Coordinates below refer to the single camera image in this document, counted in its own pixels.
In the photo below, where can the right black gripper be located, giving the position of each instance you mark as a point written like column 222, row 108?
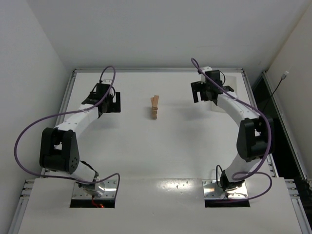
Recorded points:
column 195, row 90

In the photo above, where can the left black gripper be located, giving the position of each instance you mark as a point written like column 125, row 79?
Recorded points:
column 116, row 102

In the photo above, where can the wood block four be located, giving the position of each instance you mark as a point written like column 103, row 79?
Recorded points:
column 156, row 99

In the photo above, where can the white plastic box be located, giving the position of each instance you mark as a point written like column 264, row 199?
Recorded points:
column 225, row 104

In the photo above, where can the wood block three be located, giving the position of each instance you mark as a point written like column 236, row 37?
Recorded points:
column 152, row 100

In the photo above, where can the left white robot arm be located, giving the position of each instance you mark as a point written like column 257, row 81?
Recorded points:
column 59, row 146

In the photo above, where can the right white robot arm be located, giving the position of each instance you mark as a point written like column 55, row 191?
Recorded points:
column 256, row 132

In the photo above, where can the white front cover panel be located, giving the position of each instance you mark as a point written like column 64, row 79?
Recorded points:
column 156, row 206

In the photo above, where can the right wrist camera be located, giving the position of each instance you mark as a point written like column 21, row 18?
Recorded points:
column 204, row 70

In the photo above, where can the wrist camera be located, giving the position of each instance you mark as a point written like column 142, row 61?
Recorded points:
column 106, row 81
column 204, row 70

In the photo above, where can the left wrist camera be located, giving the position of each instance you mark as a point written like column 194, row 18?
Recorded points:
column 106, row 81

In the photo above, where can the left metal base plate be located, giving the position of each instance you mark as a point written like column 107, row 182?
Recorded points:
column 103, row 190

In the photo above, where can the metal base plate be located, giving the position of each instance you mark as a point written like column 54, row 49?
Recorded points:
column 213, row 192
column 103, row 190

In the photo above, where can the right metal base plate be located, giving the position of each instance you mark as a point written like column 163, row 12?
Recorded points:
column 213, row 192

